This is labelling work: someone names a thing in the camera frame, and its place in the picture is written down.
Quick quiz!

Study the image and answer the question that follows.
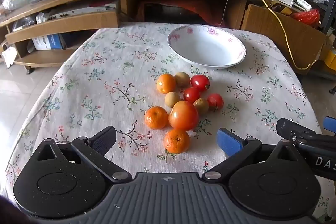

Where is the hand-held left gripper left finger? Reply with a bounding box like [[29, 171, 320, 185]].
[[35, 126, 132, 184]]

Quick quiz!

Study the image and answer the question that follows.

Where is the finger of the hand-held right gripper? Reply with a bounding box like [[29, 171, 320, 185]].
[[323, 116, 336, 133], [276, 118, 316, 141]]

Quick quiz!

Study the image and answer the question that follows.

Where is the white plastic bag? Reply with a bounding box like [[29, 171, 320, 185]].
[[0, 46, 18, 69]]

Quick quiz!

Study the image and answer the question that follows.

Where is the yellow cable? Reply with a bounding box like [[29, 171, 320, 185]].
[[181, 0, 325, 71]]

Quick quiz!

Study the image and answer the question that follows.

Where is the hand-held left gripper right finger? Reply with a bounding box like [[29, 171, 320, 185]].
[[202, 128, 305, 183]]

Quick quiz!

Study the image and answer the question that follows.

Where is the brown longan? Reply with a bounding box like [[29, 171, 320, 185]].
[[164, 92, 181, 108], [193, 98, 209, 115], [174, 72, 191, 87]]

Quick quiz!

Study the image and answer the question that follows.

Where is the silver media player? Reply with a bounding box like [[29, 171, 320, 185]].
[[39, 3, 117, 23]]

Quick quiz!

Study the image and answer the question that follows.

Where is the blue and white box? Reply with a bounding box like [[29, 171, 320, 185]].
[[32, 33, 66, 51]]

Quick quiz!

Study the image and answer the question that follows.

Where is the red cloth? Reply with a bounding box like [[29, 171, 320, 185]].
[[177, 0, 227, 28]]

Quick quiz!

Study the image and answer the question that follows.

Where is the small red cherry tomato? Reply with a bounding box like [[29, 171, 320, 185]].
[[190, 74, 211, 91], [183, 87, 201, 104], [207, 93, 224, 111]]

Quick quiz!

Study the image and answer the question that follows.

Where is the red plastic bag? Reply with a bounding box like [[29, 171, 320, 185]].
[[291, 8, 321, 27]]

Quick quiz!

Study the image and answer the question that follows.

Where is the orange mandarin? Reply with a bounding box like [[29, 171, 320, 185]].
[[156, 73, 176, 94], [144, 106, 169, 130], [164, 129, 191, 154]]

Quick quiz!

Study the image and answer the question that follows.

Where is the large red tomato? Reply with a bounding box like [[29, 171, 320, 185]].
[[168, 101, 199, 131]]

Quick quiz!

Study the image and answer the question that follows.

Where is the yellow box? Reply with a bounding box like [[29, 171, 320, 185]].
[[323, 48, 336, 70]]

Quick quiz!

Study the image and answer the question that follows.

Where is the grey cable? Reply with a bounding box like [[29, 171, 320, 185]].
[[220, 0, 233, 28]]

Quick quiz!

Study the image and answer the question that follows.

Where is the floral tablecloth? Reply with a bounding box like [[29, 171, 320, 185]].
[[5, 22, 333, 215]]

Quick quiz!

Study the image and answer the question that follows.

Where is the white floral bowl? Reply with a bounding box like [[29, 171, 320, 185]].
[[168, 25, 247, 69]]

